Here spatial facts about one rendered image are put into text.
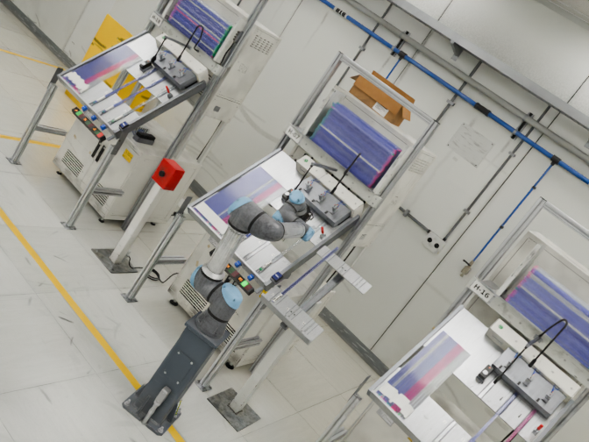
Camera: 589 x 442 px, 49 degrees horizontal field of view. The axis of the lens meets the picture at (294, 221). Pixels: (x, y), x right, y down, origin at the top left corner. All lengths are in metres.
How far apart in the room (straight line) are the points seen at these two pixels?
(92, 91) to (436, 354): 2.73
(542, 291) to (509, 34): 2.39
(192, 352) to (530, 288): 1.67
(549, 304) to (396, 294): 2.03
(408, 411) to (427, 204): 2.29
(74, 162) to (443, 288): 2.90
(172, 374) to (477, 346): 1.52
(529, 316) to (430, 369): 0.56
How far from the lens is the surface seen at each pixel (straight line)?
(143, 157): 4.47
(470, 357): 3.40
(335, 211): 3.64
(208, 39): 4.45
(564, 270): 3.55
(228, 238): 2.89
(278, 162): 3.94
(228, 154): 6.04
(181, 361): 3.11
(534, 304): 3.39
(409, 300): 5.16
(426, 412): 3.22
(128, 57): 4.68
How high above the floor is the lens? 2.00
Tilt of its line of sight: 16 degrees down
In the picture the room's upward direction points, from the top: 35 degrees clockwise
